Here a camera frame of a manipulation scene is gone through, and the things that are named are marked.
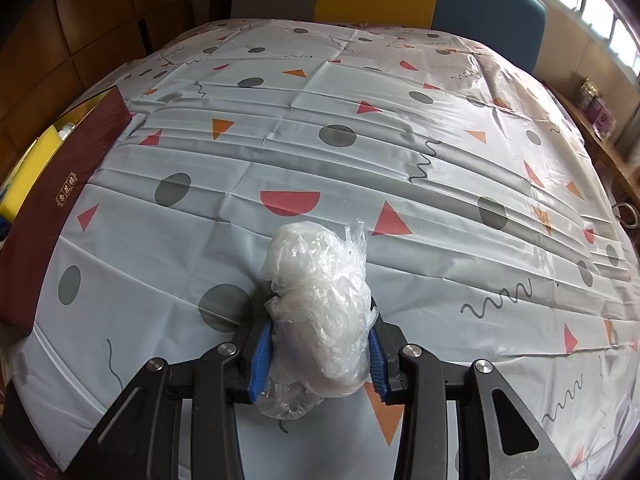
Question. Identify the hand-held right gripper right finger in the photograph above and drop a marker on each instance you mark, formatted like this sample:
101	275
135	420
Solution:
380	367

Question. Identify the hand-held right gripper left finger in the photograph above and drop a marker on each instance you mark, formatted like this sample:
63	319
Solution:
262	360

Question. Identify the clear plastic bag bundle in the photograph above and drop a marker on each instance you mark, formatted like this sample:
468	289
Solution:
320	300

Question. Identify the gold and red tin box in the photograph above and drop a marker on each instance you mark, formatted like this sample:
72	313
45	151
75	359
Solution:
45	220

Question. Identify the patterned grey tablecloth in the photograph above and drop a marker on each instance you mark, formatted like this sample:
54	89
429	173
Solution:
400	160

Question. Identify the wooden side shelf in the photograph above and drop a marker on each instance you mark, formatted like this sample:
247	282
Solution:
590	145

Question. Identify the clear glass jar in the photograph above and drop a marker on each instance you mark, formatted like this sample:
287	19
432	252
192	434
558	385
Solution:
589	91

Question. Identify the wooden wardrobe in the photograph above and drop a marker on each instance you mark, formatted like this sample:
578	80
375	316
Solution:
75	35

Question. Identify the window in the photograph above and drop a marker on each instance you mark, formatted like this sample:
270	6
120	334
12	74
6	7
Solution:
600	25

